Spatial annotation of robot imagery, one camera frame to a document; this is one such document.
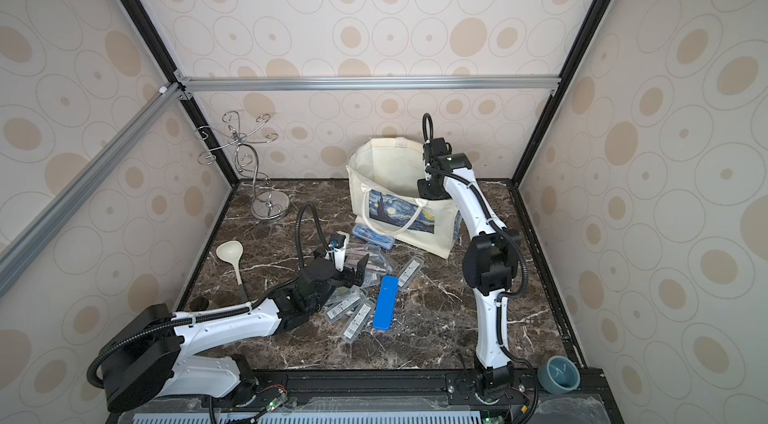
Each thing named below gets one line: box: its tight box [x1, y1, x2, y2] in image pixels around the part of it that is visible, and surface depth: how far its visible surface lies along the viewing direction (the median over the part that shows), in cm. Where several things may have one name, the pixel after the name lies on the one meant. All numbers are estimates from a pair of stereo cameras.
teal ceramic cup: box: [537, 355, 581, 395], surface depth 73 cm
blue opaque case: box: [373, 276, 399, 331], surface depth 88 cm
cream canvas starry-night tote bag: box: [346, 137, 462, 258], surface depth 97 cm
